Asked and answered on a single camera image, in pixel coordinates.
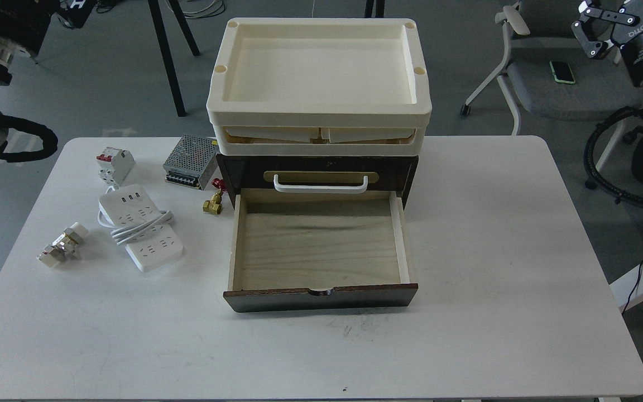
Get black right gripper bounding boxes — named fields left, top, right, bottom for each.
left=572, top=1, right=643, bottom=87

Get white red circuit breaker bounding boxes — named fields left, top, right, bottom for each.
left=96, top=147, right=135, bottom=188

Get black table legs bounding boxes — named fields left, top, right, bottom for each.
left=147, top=0, right=201, bottom=118

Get brass valve with red handle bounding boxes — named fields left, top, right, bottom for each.
left=202, top=178, right=227, bottom=216

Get white drawer handle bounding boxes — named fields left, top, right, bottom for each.
left=273, top=175, right=368, bottom=194

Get white power strip with cable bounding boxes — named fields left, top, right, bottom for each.
left=98, top=185, right=184, bottom=272

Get metal mesh power supply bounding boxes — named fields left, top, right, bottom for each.
left=163, top=135, right=219, bottom=190

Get grey office chair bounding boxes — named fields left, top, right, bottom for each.
left=460, top=0, right=643, bottom=190

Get black corrugated cable conduit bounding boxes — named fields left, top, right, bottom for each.
left=584, top=106, right=643, bottom=216

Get cream plastic tray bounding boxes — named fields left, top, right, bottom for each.
left=207, top=18, right=432, bottom=157

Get metal white pipe fitting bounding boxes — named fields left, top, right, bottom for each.
left=37, top=222, right=89, bottom=267

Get green smartphone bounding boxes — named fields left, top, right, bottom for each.
left=549, top=60, right=576, bottom=85

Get open wooden drawer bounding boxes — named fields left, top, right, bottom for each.
left=223, top=189, right=419, bottom=313

